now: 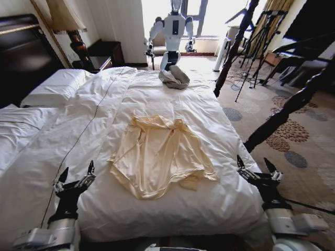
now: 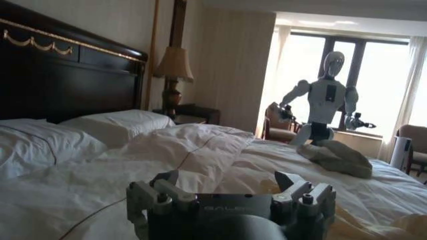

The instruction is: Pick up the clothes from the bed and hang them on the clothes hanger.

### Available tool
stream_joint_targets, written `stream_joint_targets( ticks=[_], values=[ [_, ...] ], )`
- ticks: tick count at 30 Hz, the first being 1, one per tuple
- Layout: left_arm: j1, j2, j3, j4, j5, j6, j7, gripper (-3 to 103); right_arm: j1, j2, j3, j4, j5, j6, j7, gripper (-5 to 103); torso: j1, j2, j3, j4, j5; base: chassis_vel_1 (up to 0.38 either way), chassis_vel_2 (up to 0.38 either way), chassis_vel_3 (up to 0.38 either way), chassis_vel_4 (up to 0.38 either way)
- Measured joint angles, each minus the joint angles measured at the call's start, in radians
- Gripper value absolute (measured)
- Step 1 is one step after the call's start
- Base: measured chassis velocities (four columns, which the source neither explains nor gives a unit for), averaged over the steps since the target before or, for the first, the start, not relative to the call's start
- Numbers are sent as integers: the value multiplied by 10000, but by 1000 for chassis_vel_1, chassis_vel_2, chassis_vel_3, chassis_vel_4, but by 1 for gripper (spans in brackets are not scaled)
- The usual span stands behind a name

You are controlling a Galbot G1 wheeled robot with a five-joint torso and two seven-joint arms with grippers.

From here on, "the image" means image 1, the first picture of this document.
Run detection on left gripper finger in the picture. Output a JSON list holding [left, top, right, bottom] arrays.
[[75, 159, 96, 188], [53, 167, 70, 194]]

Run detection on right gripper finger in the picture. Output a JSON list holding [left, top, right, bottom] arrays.
[[236, 154, 259, 181], [263, 157, 284, 182]]

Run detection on grey crumpled clothes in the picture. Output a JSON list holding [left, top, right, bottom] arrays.
[[158, 65, 191, 90]]

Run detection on pale yellow shirt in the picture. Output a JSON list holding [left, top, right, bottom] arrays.
[[107, 115, 219, 201]]

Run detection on white pillow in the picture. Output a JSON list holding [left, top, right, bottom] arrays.
[[20, 69, 93, 108], [0, 104, 57, 174]]

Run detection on white duvet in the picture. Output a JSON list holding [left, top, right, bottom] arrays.
[[0, 66, 265, 243]]

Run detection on robot's white front shell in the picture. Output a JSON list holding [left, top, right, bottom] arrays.
[[142, 243, 189, 251]]

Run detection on dark nightstand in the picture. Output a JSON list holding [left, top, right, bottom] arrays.
[[72, 55, 114, 74]]

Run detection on white cylinder appliance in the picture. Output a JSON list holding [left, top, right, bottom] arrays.
[[213, 36, 231, 73]]

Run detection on dark wooden desk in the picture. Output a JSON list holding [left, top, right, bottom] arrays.
[[87, 39, 126, 68]]

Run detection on dark wooden headboard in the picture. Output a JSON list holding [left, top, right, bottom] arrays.
[[0, 14, 64, 109]]

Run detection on dark wooden lamp base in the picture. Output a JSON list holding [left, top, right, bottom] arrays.
[[68, 29, 93, 72]]

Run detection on black tripod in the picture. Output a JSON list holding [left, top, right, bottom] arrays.
[[233, 9, 283, 103]]

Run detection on beige armchair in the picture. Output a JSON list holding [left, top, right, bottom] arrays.
[[151, 38, 169, 57]]

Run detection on white humanoid robot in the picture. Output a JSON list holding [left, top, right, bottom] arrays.
[[144, 0, 197, 72]]

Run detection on black television screen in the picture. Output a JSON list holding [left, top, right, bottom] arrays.
[[283, 0, 335, 43]]

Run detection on yellow patterned curtain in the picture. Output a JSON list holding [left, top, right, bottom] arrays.
[[251, 0, 294, 61]]

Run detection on cream lamp shade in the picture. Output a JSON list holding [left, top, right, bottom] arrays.
[[46, 0, 88, 34]]

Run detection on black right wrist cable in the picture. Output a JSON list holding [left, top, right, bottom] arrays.
[[283, 197, 335, 213]]

